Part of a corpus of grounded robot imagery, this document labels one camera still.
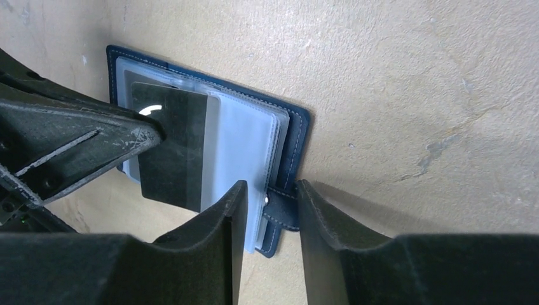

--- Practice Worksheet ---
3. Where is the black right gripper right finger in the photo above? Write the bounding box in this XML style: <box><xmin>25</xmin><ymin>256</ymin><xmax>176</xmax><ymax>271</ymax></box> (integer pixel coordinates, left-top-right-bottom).
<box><xmin>297</xmin><ymin>180</ymin><xmax>538</xmax><ymax>304</ymax></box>

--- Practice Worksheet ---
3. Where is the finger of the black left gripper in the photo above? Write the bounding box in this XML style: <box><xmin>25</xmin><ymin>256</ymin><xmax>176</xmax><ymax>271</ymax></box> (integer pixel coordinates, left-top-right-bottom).
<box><xmin>1</xmin><ymin>51</ymin><xmax>164</xmax><ymax>206</ymax></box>

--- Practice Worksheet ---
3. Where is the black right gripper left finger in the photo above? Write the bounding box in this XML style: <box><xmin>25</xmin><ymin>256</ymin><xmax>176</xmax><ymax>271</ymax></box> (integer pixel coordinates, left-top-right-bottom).
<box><xmin>1</xmin><ymin>180</ymin><xmax>248</xmax><ymax>304</ymax></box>

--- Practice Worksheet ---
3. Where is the blue leather card holder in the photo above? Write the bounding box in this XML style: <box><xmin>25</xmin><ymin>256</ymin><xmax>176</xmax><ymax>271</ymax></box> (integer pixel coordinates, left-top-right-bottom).
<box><xmin>106</xmin><ymin>45</ymin><xmax>311</xmax><ymax>258</ymax></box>

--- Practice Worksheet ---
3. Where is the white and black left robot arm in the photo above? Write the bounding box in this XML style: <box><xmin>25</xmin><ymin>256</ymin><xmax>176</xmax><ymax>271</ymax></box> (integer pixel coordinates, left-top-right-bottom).
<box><xmin>1</xmin><ymin>51</ymin><xmax>165</xmax><ymax>233</ymax></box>

